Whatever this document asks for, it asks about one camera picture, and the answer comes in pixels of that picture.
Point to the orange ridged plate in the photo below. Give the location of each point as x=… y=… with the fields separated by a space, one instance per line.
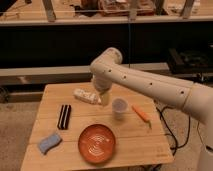
x=97 y=144

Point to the translucent plastic cup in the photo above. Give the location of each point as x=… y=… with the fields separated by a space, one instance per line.
x=119 y=107

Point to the white plastic bottle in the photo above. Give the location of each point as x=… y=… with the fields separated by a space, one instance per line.
x=86 y=96

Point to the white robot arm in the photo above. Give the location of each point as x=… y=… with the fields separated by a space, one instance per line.
x=191 y=98

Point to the pale yellow gripper tip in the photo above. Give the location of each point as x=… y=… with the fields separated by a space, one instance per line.
x=104 y=98

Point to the black device on shelf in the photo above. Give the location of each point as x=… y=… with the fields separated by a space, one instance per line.
x=190 y=61

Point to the blue sponge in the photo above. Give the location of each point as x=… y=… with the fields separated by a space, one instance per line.
x=49 y=142

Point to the orange toy carrot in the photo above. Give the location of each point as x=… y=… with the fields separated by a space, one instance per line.
x=142 y=115

